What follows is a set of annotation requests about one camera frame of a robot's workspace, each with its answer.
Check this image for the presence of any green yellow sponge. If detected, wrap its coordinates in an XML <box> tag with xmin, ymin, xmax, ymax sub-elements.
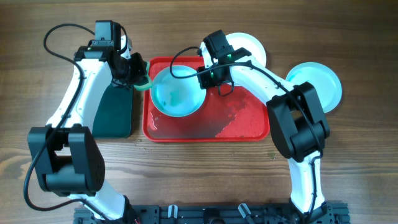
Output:
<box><xmin>134</xmin><ymin>61</ymin><xmax>152</xmax><ymax>91</ymax></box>

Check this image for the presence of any light blue plate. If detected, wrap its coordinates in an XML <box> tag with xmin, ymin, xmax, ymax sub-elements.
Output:
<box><xmin>150</xmin><ymin>65</ymin><xmax>206</xmax><ymax>117</ymax></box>
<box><xmin>286</xmin><ymin>62</ymin><xmax>343</xmax><ymax>113</ymax></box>

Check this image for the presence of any white plate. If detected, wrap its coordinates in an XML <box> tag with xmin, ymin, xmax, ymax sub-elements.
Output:
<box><xmin>226</xmin><ymin>32</ymin><xmax>267</xmax><ymax>67</ymax></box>

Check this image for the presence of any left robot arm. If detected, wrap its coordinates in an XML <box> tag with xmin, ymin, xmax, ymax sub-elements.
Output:
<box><xmin>27</xmin><ymin>20</ymin><xmax>152</xmax><ymax>223</ymax></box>

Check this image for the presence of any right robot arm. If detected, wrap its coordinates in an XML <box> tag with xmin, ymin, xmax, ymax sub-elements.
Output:
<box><xmin>197</xmin><ymin>30</ymin><xmax>330</xmax><ymax>219</ymax></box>

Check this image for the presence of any black water tray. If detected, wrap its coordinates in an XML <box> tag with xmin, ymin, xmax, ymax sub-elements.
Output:
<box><xmin>92</xmin><ymin>84</ymin><xmax>133</xmax><ymax>139</ymax></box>

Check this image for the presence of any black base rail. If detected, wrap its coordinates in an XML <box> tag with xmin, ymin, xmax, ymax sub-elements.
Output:
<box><xmin>73</xmin><ymin>202</ymin><xmax>351</xmax><ymax>224</ymax></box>

